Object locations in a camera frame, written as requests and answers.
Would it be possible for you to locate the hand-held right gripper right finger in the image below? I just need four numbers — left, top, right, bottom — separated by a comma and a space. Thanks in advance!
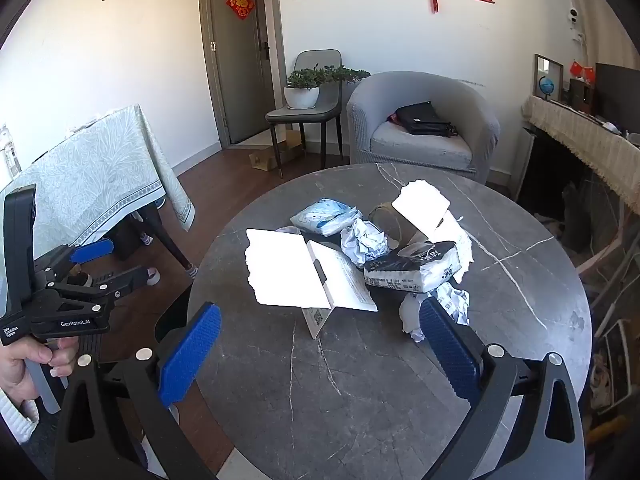
419, 297, 587, 480

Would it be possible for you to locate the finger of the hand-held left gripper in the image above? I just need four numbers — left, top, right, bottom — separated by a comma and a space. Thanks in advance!
47, 266, 151, 313
35, 239, 115, 283

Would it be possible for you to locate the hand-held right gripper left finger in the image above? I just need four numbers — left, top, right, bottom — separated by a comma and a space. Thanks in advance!
52, 302, 223, 480

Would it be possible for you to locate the paper ball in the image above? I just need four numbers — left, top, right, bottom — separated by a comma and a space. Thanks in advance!
341, 218, 390, 267
400, 282, 471, 343

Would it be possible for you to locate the black white tissue pack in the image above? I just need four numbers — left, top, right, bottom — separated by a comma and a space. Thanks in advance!
363, 241, 461, 293

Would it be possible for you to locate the white cardboard box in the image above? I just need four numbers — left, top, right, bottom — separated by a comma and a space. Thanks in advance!
245, 228, 379, 339

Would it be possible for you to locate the person's left forearm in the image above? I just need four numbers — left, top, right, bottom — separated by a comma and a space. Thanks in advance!
0, 387, 41, 443

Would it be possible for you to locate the person's left hand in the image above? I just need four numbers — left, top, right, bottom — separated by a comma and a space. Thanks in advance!
0, 337, 79, 411

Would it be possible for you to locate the dark wooden table leg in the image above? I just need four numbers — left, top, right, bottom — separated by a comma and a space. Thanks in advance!
134, 205, 195, 272

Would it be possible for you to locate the pale green patterned tablecloth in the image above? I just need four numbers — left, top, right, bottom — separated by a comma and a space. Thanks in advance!
0, 104, 196, 273

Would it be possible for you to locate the torn cardboard piece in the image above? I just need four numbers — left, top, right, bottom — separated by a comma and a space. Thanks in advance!
391, 181, 451, 238

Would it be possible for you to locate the flat cardboard box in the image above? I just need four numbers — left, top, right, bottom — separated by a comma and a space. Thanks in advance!
249, 130, 306, 171

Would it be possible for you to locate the blue white plastic packet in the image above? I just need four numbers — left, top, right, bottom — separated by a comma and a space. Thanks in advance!
290, 198, 362, 237

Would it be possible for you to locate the grey door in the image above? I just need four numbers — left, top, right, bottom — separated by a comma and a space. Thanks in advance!
196, 0, 287, 152

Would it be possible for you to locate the black bag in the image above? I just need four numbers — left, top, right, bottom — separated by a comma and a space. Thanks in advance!
395, 101, 458, 137

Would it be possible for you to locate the grey dining chair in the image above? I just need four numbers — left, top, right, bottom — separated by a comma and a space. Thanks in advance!
265, 50, 344, 179

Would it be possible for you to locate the potted plant white pot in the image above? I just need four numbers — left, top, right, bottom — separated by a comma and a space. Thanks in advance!
283, 64, 372, 110

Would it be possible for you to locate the beige lace cloth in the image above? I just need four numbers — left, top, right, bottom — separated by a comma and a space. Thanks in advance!
521, 95, 640, 206

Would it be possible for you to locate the grey armchair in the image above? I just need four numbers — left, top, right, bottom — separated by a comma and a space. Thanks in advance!
346, 71, 501, 184

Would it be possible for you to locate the red diamond door decoration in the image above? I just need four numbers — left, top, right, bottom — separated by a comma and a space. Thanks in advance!
226, 0, 256, 21

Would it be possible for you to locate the black monitor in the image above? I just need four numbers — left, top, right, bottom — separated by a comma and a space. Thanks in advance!
593, 62, 640, 136

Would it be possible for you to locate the wooden picture frame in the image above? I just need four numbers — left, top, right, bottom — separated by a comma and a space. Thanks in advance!
533, 54, 565, 101

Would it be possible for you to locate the white security camera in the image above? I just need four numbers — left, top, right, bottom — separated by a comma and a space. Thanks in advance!
567, 6, 588, 47

